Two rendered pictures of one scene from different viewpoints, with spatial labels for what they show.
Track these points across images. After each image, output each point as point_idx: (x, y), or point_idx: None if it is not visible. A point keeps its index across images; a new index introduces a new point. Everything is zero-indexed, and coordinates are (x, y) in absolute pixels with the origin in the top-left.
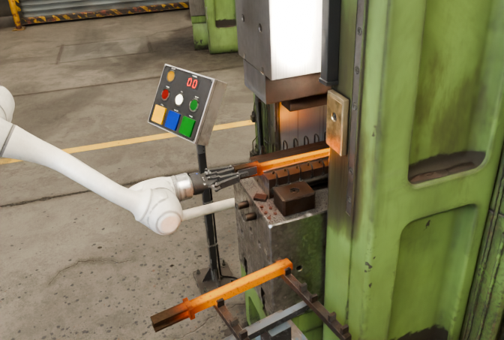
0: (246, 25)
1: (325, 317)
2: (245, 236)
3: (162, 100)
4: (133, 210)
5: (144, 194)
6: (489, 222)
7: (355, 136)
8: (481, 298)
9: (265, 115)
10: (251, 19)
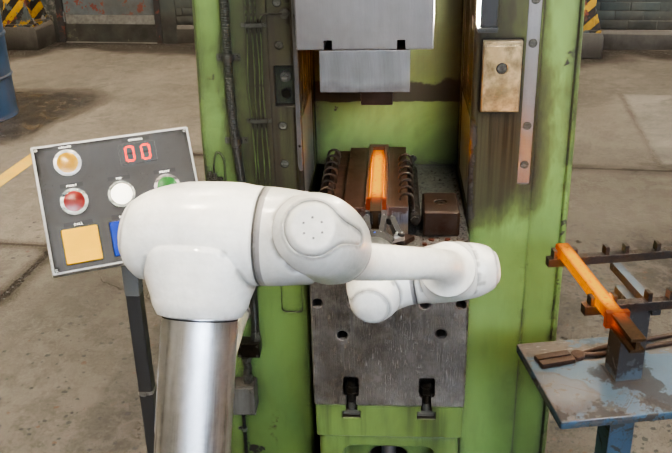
0: None
1: (651, 251)
2: (359, 332)
3: (72, 216)
4: (463, 275)
5: (451, 248)
6: None
7: (537, 77)
8: None
9: (264, 158)
10: None
